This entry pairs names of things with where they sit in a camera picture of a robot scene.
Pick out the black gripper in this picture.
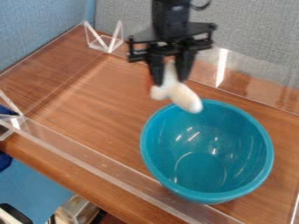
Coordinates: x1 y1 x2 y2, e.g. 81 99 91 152
125 22 217 86

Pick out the white and orange toy mushroom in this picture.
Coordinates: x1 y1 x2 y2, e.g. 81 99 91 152
149 60 202 114

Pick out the blue plastic bowl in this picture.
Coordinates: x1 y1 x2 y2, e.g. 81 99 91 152
140 99 274 205

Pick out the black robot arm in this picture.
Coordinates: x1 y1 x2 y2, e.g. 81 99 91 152
125 0 217 86

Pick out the clear acrylic front barrier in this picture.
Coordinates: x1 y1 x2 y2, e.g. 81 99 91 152
0 116 242 224

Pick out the blue object at left edge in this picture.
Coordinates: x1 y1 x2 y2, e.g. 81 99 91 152
0 104 18 172

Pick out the grey metal box below table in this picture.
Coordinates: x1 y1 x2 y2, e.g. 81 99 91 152
46 195 98 224

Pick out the black and white device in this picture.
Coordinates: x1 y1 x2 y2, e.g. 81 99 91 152
0 203 33 224

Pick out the clear acrylic corner bracket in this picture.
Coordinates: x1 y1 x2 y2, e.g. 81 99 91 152
82 21 124 53

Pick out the black cable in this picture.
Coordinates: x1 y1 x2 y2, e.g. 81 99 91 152
189 0 213 11

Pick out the clear acrylic left bracket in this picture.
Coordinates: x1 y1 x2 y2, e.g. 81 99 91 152
0 90 23 142

